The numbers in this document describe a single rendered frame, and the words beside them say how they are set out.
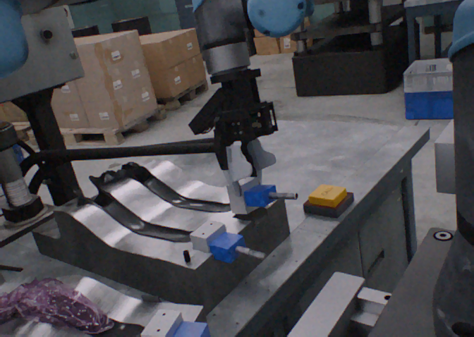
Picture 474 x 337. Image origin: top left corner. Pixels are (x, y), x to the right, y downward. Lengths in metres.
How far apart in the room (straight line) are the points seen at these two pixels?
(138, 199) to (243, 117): 0.33
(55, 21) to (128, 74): 3.21
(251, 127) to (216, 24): 0.17
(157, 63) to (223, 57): 4.61
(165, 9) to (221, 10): 8.36
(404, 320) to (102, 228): 0.67
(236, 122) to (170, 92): 4.61
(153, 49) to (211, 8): 4.59
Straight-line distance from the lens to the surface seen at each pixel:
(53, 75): 1.60
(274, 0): 0.65
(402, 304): 0.42
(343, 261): 1.19
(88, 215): 0.98
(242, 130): 0.80
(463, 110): 0.29
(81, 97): 4.89
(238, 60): 0.81
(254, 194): 0.84
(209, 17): 0.81
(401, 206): 1.49
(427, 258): 0.47
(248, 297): 0.84
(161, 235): 0.92
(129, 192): 1.03
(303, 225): 1.00
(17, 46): 0.19
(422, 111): 3.90
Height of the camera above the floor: 1.30
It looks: 21 degrees down
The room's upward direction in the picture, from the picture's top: 11 degrees counter-clockwise
